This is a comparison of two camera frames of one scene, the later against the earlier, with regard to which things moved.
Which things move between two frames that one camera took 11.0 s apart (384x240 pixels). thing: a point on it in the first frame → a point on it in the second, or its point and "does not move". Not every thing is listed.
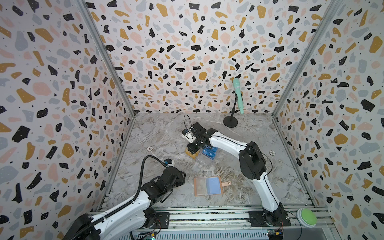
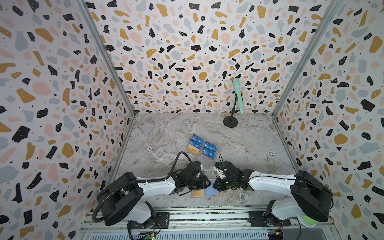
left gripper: (182, 178) → (204, 182)
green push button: (306, 217) does not move
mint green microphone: (239, 96) does not move
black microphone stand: (231, 121) does not move
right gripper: (195, 144) → (221, 179)
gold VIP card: (194, 156) → (199, 193)
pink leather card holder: (209, 186) does not move
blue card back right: (214, 148) does not move
